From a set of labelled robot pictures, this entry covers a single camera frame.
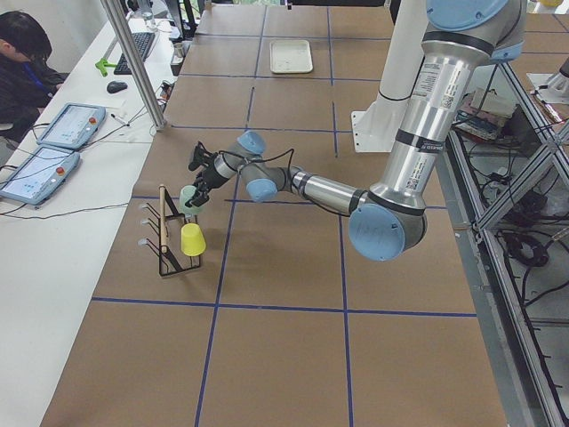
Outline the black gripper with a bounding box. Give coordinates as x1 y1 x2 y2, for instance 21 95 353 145
183 141 223 208

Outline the light green cup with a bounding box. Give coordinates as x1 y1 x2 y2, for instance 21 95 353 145
179 185 209 215

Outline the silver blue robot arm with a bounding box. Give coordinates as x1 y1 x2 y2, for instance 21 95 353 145
180 1 526 262

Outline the yellow cup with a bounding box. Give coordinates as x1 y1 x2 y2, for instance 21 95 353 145
180 223 206 257

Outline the metal cup on desk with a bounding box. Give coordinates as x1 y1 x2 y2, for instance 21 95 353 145
172 43 185 58

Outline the white bear print tray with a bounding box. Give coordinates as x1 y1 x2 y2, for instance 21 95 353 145
269 39 313 74

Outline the black marker pen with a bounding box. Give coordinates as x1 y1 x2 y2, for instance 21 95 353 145
110 113 130 127

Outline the black computer mouse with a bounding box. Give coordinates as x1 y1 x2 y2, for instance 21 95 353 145
106 81 128 94

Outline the upper teach pendant tablet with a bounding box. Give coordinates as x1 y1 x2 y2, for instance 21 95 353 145
37 103 107 150

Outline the teach pendant tablet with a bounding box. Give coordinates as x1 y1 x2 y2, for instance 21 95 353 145
1 146 80 205
37 103 107 150

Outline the lower teach pendant tablet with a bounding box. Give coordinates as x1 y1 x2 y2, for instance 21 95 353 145
1 146 80 205

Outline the green plastic tool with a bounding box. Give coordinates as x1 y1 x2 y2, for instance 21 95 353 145
95 58 116 77

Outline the black keyboard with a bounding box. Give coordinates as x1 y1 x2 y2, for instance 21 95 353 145
113 31 157 76

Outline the person in black jacket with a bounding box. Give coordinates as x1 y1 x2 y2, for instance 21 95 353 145
1 11 67 142

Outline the stack of books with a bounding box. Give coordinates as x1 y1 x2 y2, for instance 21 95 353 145
454 88 517 141

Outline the black wire cup rack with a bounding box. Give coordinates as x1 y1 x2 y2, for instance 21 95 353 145
139 184 202 278

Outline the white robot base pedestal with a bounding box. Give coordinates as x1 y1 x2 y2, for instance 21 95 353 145
351 0 428 153

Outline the aluminium frame post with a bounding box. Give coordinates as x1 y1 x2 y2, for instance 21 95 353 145
101 0 166 132

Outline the aluminium frame side rack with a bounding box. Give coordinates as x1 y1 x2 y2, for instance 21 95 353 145
441 65 568 426

